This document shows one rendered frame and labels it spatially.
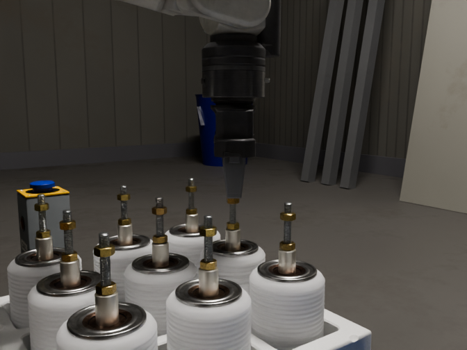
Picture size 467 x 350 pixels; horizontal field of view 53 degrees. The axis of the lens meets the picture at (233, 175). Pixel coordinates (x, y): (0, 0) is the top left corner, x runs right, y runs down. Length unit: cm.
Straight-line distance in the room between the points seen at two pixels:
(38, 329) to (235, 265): 26
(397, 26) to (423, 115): 98
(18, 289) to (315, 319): 38
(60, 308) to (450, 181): 192
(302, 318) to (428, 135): 183
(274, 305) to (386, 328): 52
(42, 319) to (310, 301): 31
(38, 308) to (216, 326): 20
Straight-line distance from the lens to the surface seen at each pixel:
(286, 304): 58
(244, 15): 62
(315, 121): 284
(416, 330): 108
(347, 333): 63
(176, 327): 53
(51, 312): 57
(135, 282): 61
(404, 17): 320
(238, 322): 52
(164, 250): 63
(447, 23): 244
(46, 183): 85
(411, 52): 314
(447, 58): 239
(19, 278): 68
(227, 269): 66
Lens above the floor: 46
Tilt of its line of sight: 9 degrees down
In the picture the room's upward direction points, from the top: straight up
